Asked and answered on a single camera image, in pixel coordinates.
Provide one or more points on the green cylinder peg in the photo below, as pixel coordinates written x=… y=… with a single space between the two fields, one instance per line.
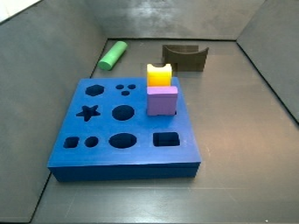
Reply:
x=113 y=56

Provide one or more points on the blue foam shape-sorter board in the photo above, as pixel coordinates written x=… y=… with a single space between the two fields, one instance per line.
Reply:
x=110 y=140

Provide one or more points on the dark curved fixture cradle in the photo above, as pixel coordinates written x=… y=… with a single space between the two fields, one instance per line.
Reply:
x=186 y=57

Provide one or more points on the purple rectangular block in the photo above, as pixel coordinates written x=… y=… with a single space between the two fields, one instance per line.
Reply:
x=162 y=99

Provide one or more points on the yellow notched block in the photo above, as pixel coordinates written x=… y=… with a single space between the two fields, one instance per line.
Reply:
x=159 y=75

